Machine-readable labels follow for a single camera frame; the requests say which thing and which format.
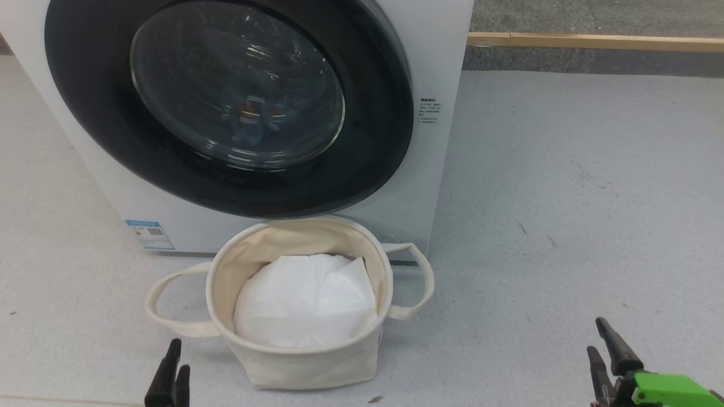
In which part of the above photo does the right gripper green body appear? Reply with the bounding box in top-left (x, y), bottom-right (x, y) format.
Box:
top-left (614, 370), bottom-right (724, 407)

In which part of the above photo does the white plastic bag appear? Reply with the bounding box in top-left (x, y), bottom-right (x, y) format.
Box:
top-left (233, 253), bottom-right (378, 349)

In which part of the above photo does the white front-load washing machine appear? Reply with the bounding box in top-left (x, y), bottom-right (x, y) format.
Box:
top-left (0, 0), bottom-right (475, 263)

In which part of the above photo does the light wooden floor strip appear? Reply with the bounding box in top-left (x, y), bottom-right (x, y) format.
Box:
top-left (467, 32), bottom-right (724, 54)

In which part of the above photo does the blue energy label sticker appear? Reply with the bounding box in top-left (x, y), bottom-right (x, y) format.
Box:
top-left (126, 219), bottom-right (176, 251)

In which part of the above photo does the cream canvas laundry basket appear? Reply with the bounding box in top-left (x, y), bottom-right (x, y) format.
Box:
top-left (144, 215), bottom-right (435, 391)

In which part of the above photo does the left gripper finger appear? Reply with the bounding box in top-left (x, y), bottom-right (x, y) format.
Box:
top-left (144, 338), bottom-right (182, 407)
top-left (175, 366), bottom-right (191, 407)

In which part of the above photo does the dark washing machine door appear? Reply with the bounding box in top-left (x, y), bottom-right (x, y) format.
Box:
top-left (44, 0), bottom-right (415, 220)

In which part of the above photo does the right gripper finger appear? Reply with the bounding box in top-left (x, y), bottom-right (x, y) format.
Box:
top-left (587, 345), bottom-right (617, 405)
top-left (595, 317), bottom-right (643, 377)

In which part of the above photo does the blue fox print shirt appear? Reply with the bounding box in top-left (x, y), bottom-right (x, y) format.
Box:
top-left (231, 95), bottom-right (286, 149)

